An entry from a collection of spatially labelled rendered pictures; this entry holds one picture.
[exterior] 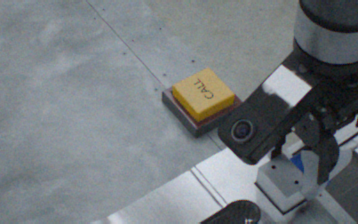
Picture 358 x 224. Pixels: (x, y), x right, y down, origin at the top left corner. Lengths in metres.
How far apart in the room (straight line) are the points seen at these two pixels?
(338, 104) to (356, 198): 0.99
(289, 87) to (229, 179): 0.19
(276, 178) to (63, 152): 0.30
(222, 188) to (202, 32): 1.47
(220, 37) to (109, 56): 1.20
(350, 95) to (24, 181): 0.44
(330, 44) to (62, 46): 0.56
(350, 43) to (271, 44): 1.63
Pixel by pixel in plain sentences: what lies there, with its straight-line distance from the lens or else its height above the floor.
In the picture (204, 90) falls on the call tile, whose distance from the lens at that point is 1.02.
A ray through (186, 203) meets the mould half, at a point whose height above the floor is 0.89.
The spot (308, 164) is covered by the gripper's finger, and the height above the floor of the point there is 0.97.
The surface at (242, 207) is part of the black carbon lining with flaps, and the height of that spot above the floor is 0.89.
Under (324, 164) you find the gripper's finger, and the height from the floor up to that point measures 0.99.
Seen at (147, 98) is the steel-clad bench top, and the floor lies 0.80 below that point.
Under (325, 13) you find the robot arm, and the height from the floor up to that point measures 1.17.
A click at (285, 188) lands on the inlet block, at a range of 0.83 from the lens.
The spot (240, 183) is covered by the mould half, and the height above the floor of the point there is 0.89.
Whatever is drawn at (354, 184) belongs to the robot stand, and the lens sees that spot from 1.74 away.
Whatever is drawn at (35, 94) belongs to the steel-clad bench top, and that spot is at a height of 0.80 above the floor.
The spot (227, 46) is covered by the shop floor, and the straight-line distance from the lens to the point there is 2.27.
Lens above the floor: 1.60
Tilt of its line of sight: 50 degrees down
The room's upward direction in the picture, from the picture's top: 2 degrees clockwise
